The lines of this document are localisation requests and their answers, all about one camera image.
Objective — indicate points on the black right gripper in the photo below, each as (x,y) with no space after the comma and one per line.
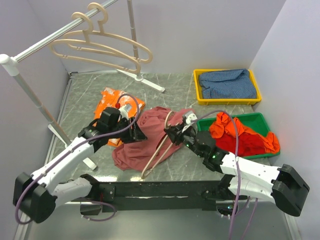
(175,133)

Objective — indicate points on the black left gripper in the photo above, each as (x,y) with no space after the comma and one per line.
(135,134)

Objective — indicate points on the pink t shirt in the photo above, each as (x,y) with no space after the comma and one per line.
(130,155)

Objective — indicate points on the beige front hanger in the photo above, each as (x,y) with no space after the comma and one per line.
(153,122)

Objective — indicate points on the beige hanger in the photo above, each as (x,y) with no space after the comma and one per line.
(80,41)
(153,122)
(140,52)

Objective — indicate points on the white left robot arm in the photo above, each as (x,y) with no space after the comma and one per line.
(38,194)

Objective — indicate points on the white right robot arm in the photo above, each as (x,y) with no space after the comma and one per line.
(282,186)

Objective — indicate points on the orange white folded shirt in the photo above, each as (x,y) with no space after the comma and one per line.
(109,99)

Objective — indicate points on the blue checked shirt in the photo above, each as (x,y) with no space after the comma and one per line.
(227,84)

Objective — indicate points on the beige middle hanger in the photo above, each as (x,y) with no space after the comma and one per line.
(80,41)

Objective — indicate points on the beige rear hanger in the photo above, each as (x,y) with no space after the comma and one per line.
(140,52)

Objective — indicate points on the orange red clothes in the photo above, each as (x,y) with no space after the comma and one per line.
(226,131)

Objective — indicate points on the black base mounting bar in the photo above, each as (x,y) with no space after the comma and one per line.
(105,197)

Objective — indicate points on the green plastic tray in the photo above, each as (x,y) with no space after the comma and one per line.
(256,121)

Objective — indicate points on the silver white clothes rack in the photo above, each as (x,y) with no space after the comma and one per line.
(10,65)

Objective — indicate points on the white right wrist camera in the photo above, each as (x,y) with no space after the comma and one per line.
(188,120)

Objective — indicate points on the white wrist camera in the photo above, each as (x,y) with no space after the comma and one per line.
(188,120)
(124,109)

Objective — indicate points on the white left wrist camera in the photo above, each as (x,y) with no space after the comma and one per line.
(124,109)

